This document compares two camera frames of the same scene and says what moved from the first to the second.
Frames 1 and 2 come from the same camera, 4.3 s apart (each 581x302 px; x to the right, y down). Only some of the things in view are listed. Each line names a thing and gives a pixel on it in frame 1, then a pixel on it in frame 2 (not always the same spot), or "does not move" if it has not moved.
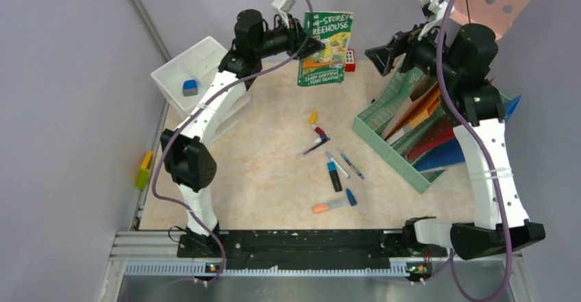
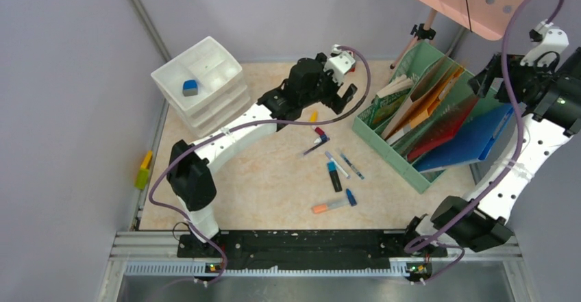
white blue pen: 328,155 does not move
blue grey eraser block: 190,87 does not move
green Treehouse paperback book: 333,29 to 386,105
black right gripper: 384,57 to 481,83
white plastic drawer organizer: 185,81 does not move
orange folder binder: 421,109 does not move
